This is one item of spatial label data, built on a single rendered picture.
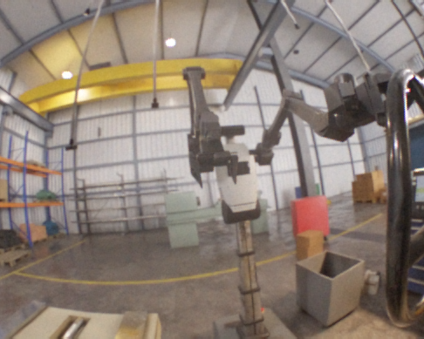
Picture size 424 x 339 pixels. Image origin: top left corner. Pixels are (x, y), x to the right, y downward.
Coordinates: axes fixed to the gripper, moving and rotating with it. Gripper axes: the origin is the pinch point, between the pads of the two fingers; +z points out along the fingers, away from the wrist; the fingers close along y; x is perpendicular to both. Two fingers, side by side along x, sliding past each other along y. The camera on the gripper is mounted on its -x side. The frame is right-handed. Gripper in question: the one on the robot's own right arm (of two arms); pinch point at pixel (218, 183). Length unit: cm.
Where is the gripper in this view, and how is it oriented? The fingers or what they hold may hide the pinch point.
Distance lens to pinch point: 54.4
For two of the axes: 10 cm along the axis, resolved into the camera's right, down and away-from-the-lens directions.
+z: 1.8, 7.8, -5.9
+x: -0.6, 6.1, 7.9
